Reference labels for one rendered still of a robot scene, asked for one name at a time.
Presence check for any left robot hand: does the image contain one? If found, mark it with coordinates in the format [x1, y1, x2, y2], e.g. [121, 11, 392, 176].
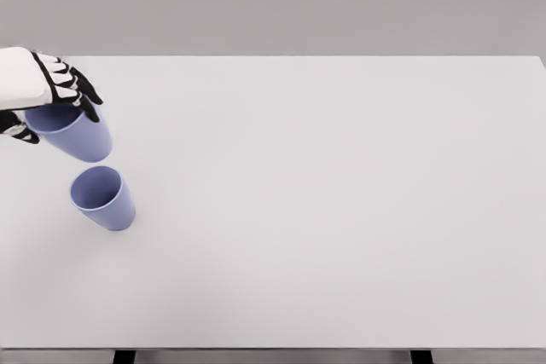
[0, 46, 104, 145]

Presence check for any lavender blue plastic cup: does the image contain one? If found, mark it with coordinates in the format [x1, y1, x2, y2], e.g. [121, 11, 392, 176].
[23, 103, 113, 164]
[69, 165, 137, 233]

